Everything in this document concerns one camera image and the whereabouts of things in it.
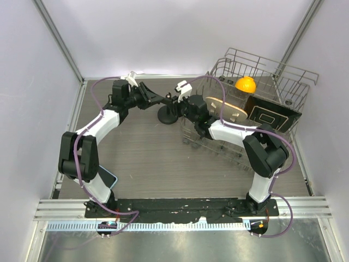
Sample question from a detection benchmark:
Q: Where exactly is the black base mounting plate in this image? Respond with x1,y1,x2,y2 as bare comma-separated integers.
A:
84,198,279,224

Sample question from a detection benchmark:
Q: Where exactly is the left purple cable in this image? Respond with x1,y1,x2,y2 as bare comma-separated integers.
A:
74,76,142,236

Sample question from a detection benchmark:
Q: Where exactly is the grey wire dish rack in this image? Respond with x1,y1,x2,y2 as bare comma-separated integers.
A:
180,47,320,175

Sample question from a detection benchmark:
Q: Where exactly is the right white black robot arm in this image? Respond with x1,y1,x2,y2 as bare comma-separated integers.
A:
158,94,289,216

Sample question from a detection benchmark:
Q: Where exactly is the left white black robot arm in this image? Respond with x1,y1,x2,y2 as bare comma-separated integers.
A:
58,78,167,218

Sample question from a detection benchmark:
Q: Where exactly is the aluminium frame rail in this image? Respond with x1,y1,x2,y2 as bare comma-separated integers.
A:
34,196,333,221

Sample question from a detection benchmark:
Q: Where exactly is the purple cable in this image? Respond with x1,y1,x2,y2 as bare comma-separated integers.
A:
185,76,297,237
74,76,142,236

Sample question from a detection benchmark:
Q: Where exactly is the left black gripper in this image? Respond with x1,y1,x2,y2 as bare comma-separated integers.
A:
124,83,161,110

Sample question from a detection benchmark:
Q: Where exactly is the black phone stand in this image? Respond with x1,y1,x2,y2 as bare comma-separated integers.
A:
157,104,179,125

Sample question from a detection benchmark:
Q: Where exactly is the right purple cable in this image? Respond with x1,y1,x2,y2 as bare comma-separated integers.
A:
185,76,297,237

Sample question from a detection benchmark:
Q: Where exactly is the white slotted cable duct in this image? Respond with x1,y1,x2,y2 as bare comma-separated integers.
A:
46,220,250,232

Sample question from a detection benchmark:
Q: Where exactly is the orange bowl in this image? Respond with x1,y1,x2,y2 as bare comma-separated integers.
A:
235,76,257,93

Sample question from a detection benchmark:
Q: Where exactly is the black square plate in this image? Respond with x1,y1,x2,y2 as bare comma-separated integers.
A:
244,96,302,133

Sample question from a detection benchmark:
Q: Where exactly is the phone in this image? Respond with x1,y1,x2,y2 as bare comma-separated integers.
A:
98,165,118,189

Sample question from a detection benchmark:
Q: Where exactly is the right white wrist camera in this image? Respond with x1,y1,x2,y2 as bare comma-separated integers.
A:
174,80,192,103

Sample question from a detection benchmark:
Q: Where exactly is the oval wooden board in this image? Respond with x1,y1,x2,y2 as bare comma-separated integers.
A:
204,97,248,123

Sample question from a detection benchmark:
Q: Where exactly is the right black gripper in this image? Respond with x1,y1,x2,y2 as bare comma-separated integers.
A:
167,92,198,125

